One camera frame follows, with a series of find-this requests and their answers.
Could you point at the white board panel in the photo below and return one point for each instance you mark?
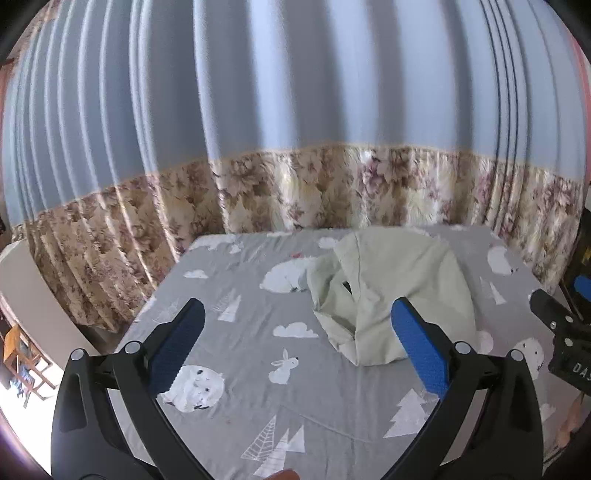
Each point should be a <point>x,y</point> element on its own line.
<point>32,286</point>

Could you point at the light green jacket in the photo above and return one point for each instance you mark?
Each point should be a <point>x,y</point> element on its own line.
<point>397,267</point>

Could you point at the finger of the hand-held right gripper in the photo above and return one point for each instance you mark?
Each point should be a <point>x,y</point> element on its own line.
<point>582,284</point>
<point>549,308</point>

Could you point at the wooden stool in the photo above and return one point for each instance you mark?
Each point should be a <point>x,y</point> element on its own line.
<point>14,341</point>

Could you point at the person's left hand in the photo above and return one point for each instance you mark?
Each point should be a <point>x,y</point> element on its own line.
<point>282,475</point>

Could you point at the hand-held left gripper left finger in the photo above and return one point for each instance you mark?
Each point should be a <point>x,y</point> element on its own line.
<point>178,341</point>

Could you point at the person's right hand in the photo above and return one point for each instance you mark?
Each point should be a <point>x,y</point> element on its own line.
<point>571,424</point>

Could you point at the grey animal print bed sheet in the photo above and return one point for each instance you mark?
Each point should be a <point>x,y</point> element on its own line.
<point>249,332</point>

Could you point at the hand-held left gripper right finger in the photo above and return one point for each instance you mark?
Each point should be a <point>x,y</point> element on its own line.
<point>422,350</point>

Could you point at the blue curtain with floral hem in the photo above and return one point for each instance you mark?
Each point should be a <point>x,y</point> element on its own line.
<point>277,69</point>

